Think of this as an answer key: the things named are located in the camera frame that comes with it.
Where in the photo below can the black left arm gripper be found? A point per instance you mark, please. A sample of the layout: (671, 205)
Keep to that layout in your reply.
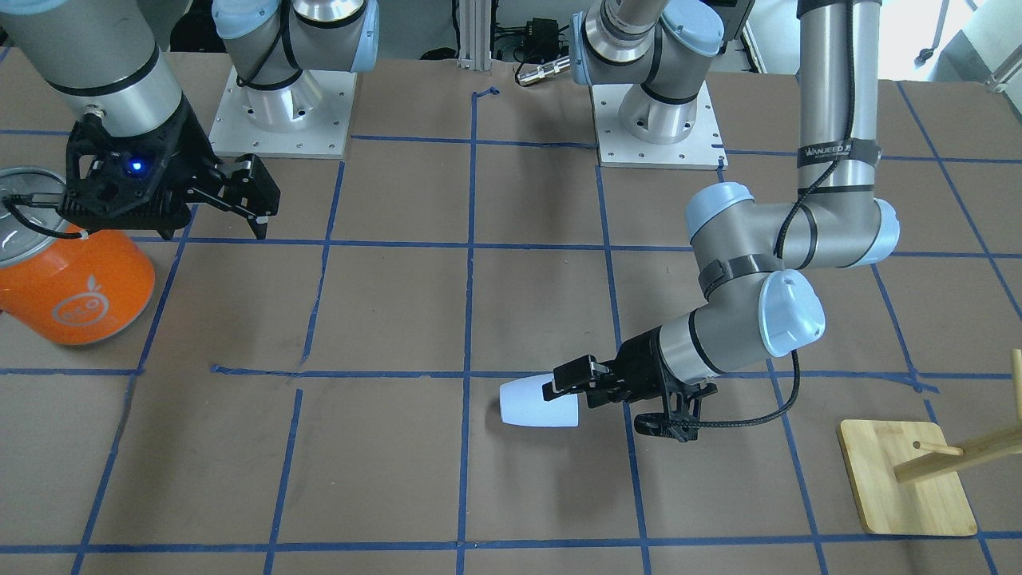
(641, 358)

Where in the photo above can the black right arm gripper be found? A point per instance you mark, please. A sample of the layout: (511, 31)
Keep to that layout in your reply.
(194, 148)

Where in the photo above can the white paper cup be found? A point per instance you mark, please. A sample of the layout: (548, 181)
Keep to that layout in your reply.
(522, 403)

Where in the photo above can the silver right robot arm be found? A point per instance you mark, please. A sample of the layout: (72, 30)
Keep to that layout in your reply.
(103, 55)

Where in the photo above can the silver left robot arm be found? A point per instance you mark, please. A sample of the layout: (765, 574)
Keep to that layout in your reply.
(751, 255)

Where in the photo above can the orange can with metal lid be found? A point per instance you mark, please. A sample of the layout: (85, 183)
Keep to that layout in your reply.
(68, 285)

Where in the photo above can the black electronics box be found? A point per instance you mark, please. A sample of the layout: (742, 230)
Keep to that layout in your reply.
(540, 40)

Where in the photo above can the wooden stand base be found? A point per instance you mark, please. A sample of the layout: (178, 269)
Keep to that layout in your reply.
(934, 507)

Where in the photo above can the wooden stand pegs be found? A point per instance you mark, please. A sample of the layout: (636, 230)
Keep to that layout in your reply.
(970, 447)

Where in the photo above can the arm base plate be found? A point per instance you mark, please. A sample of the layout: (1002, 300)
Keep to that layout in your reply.
(307, 120)
(635, 131)

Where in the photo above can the aluminium frame post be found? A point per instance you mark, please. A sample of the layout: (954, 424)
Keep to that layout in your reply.
(475, 27)

